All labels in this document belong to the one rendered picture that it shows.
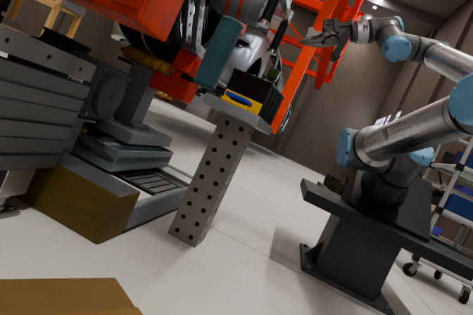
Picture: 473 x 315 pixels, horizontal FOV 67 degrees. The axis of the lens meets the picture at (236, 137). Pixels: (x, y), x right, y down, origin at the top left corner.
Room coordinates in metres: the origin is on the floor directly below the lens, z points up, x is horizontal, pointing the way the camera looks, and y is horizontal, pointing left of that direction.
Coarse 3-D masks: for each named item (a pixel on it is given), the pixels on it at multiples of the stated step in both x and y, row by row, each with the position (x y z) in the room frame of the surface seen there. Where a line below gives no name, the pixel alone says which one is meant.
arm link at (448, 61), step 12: (420, 48) 1.25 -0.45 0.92; (432, 48) 1.22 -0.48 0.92; (444, 48) 1.18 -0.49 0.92; (408, 60) 1.31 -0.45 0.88; (420, 60) 1.28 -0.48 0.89; (432, 60) 1.20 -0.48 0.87; (444, 60) 1.13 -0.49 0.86; (456, 60) 1.09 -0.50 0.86; (468, 60) 1.05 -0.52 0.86; (444, 72) 1.14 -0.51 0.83; (456, 72) 1.07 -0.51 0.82; (468, 72) 1.02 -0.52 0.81
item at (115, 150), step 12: (84, 132) 1.18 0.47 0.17; (96, 132) 1.38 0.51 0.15; (84, 144) 1.16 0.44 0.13; (96, 144) 1.15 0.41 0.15; (108, 144) 1.17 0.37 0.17; (120, 144) 1.25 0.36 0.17; (132, 144) 1.36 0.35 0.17; (84, 156) 1.16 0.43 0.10; (96, 156) 1.15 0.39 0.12; (108, 156) 1.14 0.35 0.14; (120, 156) 1.16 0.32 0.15; (132, 156) 1.25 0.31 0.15; (144, 156) 1.34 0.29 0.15; (156, 156) 1.45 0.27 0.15; (168, 156) 1.59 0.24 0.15; (108, 168) 1.14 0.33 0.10; (120, 168) 1.20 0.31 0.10; (132, 168) 1.29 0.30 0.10; (144, 168) 1.39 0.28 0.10
